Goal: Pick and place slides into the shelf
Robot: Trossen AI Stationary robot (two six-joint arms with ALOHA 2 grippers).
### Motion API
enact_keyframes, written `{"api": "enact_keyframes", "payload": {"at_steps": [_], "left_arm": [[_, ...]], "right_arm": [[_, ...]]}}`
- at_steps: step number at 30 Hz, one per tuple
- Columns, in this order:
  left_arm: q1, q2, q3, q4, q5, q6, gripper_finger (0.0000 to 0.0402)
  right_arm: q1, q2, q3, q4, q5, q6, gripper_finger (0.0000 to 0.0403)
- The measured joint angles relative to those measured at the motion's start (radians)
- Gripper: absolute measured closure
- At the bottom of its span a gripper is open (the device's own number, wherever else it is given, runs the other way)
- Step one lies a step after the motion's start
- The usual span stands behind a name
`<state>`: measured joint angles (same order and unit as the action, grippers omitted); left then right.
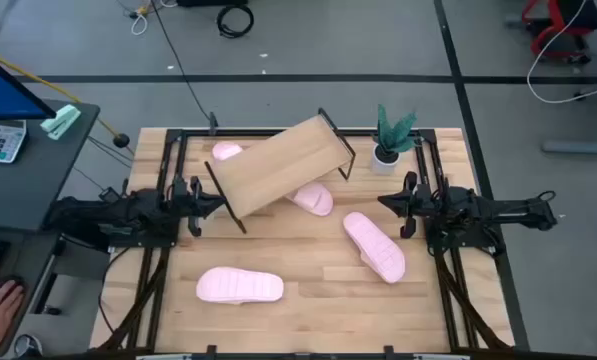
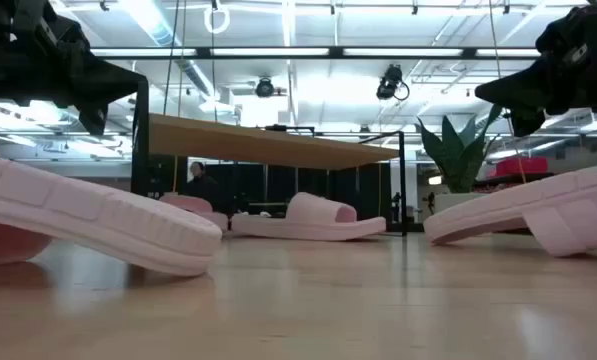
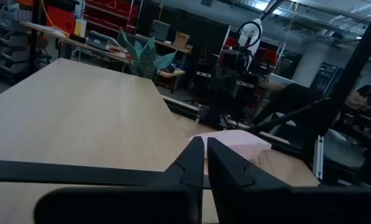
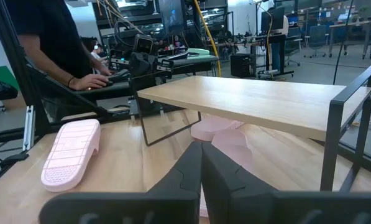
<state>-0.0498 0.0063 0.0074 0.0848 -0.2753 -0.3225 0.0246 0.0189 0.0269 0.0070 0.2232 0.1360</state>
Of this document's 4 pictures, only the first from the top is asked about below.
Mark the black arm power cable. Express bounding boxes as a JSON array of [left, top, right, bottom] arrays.
[[97, 247, 132, 336]]

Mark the green artificial snake plant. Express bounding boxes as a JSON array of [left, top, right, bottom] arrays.
[[372, 103, 419, 156]]

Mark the dark grey desk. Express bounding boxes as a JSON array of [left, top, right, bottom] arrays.
[[0, 99, 102, 357]]

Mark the grey round caster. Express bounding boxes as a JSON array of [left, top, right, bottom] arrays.
[[13, 333, 43, 359]]

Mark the coiled black cable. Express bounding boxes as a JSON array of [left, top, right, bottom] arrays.
[[216, 3, 255, 39]]

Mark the grey metal desk foot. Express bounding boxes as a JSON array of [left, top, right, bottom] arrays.
[[541, 79, 597, 155]]

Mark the long white cable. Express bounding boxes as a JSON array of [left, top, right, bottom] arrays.
[[526, 0, 597, 105]]

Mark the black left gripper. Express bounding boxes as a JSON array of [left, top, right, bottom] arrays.
[[170, 174, 228, 239]]

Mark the yellow cable with black end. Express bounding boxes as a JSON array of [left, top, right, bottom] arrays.
[[0, 48, 131, 149]]

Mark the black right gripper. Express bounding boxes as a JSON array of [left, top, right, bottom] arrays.
[[377, 171, 449, 240]]

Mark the black computer monitor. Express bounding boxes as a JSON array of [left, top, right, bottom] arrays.
[[0, 48, 57, 121]]

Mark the white desk calculator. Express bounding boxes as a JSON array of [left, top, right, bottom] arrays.
[[0, 119, 28, 164]]

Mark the short white cable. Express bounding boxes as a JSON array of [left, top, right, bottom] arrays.
[[130, 12, 149, 36]]

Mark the wooden shelf with black frame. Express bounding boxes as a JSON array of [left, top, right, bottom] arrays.
[[203, 107, 357, 235]]

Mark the white round plant pot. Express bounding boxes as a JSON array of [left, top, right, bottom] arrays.
[[370, 143, 402, 176]]

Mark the long black floor cable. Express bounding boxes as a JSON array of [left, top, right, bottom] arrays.
[[150, 0, 214, 126]]

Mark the mint green stapler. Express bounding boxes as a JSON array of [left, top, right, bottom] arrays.
[[40, 103, 82, 141]]

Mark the pink rubber slide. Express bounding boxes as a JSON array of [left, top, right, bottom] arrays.
[[211, 141, 244, 162], [195, 266, 285, 305], [342, 211, 407, 285], [285, 181, 335, 218]]

